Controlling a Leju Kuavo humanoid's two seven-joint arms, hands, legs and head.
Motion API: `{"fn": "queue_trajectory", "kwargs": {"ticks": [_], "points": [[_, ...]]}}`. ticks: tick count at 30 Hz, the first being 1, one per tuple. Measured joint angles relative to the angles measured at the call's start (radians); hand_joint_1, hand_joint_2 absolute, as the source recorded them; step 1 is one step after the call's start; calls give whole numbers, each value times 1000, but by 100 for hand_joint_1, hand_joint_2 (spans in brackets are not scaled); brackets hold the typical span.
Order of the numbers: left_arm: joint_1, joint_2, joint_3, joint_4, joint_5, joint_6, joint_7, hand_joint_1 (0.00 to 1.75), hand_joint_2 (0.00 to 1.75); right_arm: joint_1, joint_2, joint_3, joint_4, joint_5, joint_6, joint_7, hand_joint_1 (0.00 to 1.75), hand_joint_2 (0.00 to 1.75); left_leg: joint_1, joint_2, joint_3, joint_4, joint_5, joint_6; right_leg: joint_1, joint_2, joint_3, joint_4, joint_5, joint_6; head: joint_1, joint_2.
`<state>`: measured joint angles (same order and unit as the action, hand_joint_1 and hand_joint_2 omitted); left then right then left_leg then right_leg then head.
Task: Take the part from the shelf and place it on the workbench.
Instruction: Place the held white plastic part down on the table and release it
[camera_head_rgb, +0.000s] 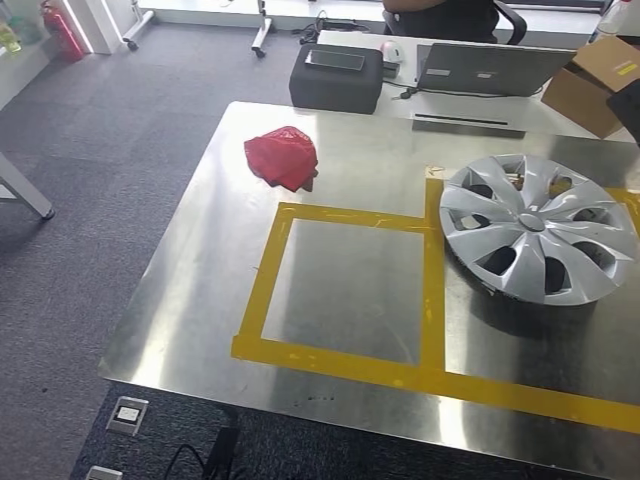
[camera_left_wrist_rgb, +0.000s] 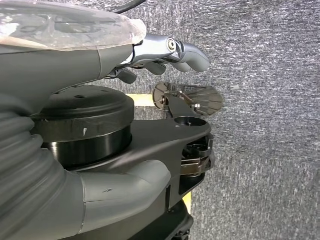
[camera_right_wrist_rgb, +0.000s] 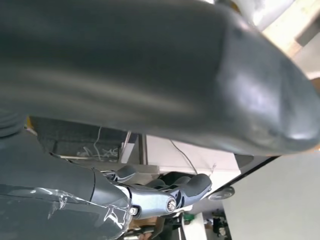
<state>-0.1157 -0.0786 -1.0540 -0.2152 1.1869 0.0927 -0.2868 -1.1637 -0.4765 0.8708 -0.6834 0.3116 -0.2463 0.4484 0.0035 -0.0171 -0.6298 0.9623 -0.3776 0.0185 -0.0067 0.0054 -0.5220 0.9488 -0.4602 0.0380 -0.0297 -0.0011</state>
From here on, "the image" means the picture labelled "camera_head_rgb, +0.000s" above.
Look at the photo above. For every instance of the grey plastic wheel hubcap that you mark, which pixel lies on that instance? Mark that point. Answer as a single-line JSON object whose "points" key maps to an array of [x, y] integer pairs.
{"points": [[530, 222]]}

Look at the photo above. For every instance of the steel workbench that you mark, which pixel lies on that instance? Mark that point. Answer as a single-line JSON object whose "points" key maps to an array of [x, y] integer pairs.
{"points": [[200, 265]]}

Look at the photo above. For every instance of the small yellow tape rectangle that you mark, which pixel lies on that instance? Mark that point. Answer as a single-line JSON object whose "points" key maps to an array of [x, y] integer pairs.
{"points": [[260, 278]]}

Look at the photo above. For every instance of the red crumpled plastic bag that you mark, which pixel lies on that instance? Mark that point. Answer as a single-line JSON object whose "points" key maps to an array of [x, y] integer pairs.
{"points": [[280, 159]]}

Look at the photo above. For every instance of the black fabric carry case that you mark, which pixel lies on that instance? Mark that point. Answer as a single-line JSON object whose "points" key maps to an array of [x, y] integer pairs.
{"points": [[335, 89]]}

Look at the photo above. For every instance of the dark flat phone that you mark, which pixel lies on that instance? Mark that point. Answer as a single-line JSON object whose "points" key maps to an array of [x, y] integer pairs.
{"points": [[335, 60]]}

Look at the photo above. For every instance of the white computer mouse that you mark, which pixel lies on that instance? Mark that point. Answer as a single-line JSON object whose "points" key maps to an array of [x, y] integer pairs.
{"points": [[392, 52]]}

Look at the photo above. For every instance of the grey laptop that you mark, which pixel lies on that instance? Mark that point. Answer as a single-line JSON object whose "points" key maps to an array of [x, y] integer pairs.
{"points": [[490, 69]]}

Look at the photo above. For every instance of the steel floor socket box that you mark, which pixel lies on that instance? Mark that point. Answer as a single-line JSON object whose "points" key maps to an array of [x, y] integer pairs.
{"points": [[127, 415], [103, 474]]}

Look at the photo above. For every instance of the white wheeled stand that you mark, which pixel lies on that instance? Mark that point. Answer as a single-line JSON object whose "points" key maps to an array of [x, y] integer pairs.
{"points": [[137, 26]]}

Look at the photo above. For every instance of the black office chair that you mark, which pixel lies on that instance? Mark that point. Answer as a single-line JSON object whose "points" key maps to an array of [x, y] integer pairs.
{"points": [[518, 26]]}

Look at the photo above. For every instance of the large yellow tape rectangle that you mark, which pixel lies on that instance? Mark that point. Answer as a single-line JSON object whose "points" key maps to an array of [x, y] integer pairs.
{"points": [[550, 397]]}

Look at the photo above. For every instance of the brown cardboard box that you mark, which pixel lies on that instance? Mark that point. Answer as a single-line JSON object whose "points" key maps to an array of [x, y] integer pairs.
{"points": [[580, 99]]}

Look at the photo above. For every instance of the yellow green packet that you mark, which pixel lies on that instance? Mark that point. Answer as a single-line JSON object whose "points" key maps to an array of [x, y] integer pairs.
{"points": [[10, 38]]}

